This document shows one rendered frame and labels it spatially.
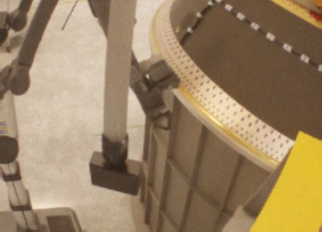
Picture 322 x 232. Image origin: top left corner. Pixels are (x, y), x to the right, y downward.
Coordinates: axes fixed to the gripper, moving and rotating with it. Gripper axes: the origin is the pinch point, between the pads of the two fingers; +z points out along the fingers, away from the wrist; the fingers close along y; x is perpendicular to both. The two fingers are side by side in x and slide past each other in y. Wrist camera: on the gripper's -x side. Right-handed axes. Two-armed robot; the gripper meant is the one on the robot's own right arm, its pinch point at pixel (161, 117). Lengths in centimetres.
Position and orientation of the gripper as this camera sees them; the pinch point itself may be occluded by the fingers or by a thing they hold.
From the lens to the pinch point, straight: 144.6
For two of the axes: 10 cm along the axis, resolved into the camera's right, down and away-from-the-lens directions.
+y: -3.4, -5.9, 7.3
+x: -8.5, 5.2, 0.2
